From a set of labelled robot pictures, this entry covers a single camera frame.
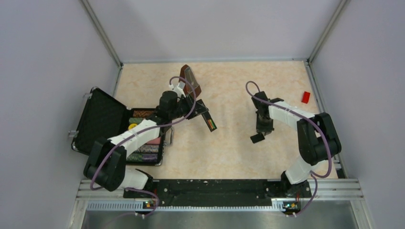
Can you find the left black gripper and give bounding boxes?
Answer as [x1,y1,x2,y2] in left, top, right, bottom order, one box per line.
[170,93,208,120]

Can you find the black remote control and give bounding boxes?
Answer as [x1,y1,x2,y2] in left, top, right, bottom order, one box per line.
[202,112,217,132]

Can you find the black battery cover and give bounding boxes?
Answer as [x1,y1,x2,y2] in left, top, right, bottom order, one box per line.
[250,133,265,144]

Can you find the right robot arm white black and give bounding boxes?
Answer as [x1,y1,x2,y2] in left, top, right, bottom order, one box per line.
[250,91,341,197]

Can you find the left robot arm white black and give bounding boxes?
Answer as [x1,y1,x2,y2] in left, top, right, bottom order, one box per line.
[84,91,216,197]

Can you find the brown wooden metronome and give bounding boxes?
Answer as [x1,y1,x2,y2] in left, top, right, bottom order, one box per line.
[179,64,202,98]

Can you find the red block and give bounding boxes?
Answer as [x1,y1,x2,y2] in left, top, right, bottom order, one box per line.
[301,91,311,104]

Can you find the pink card deck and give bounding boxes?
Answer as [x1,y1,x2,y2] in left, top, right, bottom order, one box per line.
[146,137,161,145]

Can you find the yellow poker chip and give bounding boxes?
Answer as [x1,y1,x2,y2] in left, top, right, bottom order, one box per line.
[128,123,138,130]

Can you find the black poker chip case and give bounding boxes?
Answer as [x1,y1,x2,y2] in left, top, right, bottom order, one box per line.
[71,87,166,166]

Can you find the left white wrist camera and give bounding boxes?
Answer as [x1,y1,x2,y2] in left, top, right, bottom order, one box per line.
[169,81,186,98]

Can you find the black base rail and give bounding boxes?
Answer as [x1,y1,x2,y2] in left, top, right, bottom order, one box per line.
[123,178,312,208]

